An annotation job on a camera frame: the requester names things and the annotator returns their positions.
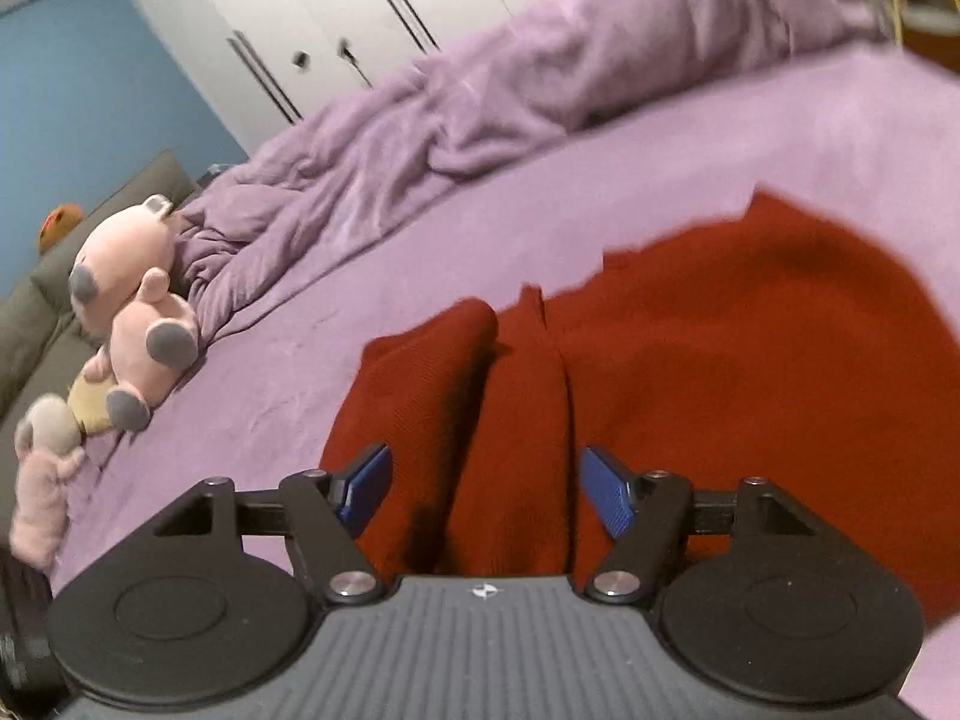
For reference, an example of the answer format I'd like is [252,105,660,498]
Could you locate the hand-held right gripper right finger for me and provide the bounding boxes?
[581,444,820,607]

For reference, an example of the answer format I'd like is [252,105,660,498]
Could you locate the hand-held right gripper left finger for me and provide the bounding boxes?
[154,442,395,607]

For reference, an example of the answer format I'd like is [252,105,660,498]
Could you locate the red knit cardigan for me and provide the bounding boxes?
[319,191,947,627]

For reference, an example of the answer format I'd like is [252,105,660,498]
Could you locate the beige pink plush toy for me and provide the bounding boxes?
[9,372,118,572]

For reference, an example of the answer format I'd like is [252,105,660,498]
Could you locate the pink plush toy grey paws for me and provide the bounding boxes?
[69,195,202,433]

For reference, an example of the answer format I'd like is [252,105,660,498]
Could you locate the orange plush toy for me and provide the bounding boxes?
[39,204,83,254]

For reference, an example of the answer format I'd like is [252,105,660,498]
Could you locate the purple duvet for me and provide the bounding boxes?
[176,0,895,346]

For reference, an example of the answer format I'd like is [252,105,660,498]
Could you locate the white wardrobe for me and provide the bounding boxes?
[116,0,625,145]

